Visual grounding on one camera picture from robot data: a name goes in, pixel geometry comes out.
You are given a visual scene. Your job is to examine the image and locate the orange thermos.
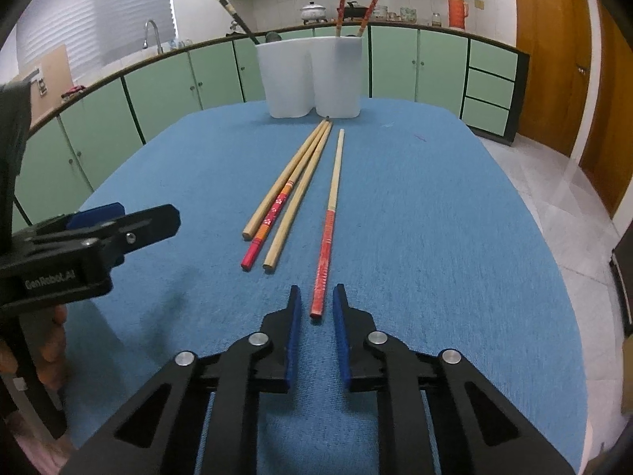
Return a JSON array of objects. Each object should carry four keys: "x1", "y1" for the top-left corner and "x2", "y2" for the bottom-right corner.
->
[{"x1": 448, "y1": 0, "x2": 470, "y2": 29}]

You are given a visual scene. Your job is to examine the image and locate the pink garment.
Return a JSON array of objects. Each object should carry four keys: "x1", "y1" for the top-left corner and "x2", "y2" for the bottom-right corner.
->
[{"x1": 0, "y1": 413, "x2": 75, "y2": 475}]

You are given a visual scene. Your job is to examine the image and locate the metal kitchen faucet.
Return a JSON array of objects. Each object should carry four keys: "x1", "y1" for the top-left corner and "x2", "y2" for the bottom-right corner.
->
[{"x1": 143, "y1": 19, "x2": 164, "y2": 55}]

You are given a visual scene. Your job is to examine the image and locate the blue table mat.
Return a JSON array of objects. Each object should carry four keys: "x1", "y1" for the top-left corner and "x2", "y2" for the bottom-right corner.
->
[{"x1": 64, "y1": 96, "x2": 589, "y2": 475}]

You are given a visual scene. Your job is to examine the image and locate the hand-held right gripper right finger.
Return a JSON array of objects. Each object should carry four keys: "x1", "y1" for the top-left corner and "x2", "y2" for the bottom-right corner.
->
[{"x1": 332, "y1": 283, "x2": 577, "y2": 475}]

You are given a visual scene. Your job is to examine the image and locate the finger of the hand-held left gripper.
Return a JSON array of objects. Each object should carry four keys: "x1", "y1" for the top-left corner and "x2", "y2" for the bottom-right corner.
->
[
  {"x1": 30, "y1": 202, "x2": 124, "y2": 238},
  {"x1": 111, "y1": 204, "x2": 180, "y2": 265}
]

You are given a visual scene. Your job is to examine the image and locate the black wok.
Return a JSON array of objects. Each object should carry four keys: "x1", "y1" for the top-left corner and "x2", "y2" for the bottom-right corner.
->
[{"x1": 337, "y1": 2, "x2": 369, "y2": 21}]

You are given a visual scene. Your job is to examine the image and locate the wooden door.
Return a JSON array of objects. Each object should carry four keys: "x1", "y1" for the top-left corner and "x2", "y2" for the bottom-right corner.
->
[
  {"x1": 510, "y1": 0, "x2": 594, "y2": 156},
  {"x1": 578, "y1": 0, "x2": 633, "y2": 219}
]

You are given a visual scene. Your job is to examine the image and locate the white two-compartment utensil holder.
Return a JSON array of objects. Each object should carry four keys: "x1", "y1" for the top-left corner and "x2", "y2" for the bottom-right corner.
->
[{"x1": 254, "y1": 36, "x2": 363, "y2": 120}]

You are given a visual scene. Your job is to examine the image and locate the red-ended wooden chopstick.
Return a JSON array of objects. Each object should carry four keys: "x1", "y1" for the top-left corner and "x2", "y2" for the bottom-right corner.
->
[
  {"x1": 335, "y1": 0, "x2": 351, "y2": 38},
  {"x1": 357, "y1": 0, "x2": 389, "y2": 38},
  {"x1": 309, "y1": 129, "x2": 345, "y2": 319}
]

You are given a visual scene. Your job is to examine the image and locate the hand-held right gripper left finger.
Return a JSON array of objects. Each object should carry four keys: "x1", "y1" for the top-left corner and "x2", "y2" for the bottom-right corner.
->
[{"x1": 59, "y1": 284, "x2": 303, "y2": 475}]

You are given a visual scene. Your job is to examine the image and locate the plain wooden chopstick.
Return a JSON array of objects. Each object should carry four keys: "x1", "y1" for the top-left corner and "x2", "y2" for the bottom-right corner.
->
[
  {"x1": 242, "y1": 119, "x2": 327, "y2": 241},
  {"x1": 262, "y1": 121, "x2": 333, "y2": 274}
]

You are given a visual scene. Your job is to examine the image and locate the green base cabinets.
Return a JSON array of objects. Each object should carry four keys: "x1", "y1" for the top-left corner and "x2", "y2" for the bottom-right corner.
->
[{"x1": 10, "y1": 22, "x2": 530, "y2": 231}]

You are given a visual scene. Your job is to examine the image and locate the red floral wooden chopstick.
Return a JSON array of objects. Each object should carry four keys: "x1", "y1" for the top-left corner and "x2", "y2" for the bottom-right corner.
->
[{"x1": 241, "y1": 120, "x2": 331, "y2": 272}]

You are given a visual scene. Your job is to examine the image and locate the white window blind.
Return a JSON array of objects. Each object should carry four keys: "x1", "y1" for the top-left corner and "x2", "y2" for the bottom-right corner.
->
[{"x1": 17, "y1": 0, "x2": 174, "y2": 80}]

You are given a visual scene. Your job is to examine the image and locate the wooden cutting board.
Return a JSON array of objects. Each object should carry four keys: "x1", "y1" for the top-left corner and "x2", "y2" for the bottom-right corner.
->
[{"x1": 20, "y1": 44, "x2": 75, "y2": 100}]

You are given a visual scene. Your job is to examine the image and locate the person's left hand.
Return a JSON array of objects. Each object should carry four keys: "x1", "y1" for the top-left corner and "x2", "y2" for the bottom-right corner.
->
[{"x1": 38, "y1": 304, "x2": 68, "y2": 391}]

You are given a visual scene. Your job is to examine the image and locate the dark glass-front cabinet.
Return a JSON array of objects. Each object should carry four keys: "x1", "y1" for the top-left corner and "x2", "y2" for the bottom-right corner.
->
[{"x1": 608, "y1": 242, "x2": 633, "y2": 337}]

